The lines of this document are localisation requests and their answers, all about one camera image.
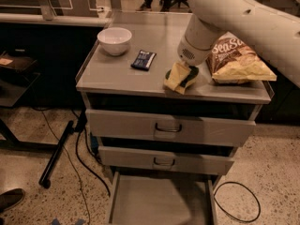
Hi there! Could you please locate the black cable left of cabinet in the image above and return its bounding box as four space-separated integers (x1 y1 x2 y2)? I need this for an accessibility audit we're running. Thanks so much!
70 109 112 198

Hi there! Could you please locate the grey metal drawer cabinet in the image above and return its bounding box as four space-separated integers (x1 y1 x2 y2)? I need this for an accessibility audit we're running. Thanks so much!
77 13 272 225

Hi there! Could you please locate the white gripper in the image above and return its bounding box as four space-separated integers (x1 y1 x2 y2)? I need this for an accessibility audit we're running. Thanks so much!
164 36 213 91

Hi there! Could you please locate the dark blue snack packet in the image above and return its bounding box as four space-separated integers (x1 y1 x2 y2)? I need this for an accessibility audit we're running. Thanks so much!
131 50 157 71

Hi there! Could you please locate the black cable loop on floor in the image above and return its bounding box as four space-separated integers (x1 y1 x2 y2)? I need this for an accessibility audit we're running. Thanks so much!
213 181 262 223

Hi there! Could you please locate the dark shoe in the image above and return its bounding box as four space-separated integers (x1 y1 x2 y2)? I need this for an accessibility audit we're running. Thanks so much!
0 188 25 212

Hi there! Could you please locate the green and yellow sponge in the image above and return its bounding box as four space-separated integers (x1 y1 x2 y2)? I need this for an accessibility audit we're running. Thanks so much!
164 67 199 95

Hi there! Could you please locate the middle grey drawer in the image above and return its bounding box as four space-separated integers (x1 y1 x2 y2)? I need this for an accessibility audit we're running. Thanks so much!
98 146 233 175

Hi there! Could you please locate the top grey drawer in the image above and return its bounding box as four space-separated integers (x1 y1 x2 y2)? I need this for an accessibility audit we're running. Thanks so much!
86 109 255 146

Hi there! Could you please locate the brown yellow chip bag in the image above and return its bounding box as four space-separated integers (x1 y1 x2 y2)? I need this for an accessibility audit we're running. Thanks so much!
206 32 277 84

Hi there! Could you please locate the black stand leg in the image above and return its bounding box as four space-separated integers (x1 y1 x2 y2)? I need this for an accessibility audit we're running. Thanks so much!
38 121 73 189

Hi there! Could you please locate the white ceramic bowl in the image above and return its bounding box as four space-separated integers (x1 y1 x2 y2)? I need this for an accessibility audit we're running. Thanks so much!
97 27 132 56

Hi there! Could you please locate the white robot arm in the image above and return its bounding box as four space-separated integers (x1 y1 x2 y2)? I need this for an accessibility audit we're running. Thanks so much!
177 0 300 87

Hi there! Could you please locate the dark side table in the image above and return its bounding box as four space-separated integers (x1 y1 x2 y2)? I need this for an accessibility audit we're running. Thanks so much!
0 53 55 153

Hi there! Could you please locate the bottom grey open drawer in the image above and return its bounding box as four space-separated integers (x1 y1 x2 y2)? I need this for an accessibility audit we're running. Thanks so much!
105 171 218 225

